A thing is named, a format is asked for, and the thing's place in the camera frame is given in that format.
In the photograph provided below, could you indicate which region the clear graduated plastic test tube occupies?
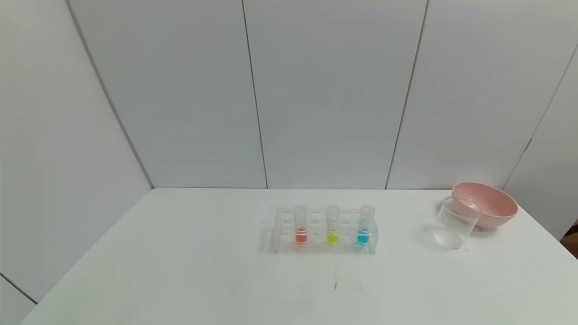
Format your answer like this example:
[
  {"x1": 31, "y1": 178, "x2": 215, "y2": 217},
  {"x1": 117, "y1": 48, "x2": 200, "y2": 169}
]
[
  {"x1": 326, "y1": 205, "x2": 340, "y2": 245},
  {"x1": 294, "y1": 205, "x2": 308, "y2": 245}
]

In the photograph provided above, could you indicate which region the clear acrylic test tube rack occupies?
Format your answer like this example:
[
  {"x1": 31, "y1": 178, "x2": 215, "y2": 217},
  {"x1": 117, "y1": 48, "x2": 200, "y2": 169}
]
[{"x1": 271, "y1": 207, "x2": 379, "y2": 255}]

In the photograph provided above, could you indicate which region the test tube with blue liquid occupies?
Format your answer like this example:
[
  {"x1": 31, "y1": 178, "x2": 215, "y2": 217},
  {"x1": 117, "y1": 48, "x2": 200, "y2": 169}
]
[{"x1": 357, "y1": 205, "x2": 376, "y2": 246}]

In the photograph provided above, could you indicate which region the pink plastic bowl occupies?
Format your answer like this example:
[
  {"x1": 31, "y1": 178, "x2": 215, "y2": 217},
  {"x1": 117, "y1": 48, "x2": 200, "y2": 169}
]
[{"x1": 452, "y1": 182, "x2": 518, "y2": 228}]

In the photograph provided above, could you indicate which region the clear plastic beaker with handle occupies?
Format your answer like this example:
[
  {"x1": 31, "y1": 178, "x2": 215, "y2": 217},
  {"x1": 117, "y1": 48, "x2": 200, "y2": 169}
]
[{"x1": 432, "y1": 196, "x2": 482, "y2": 250}]

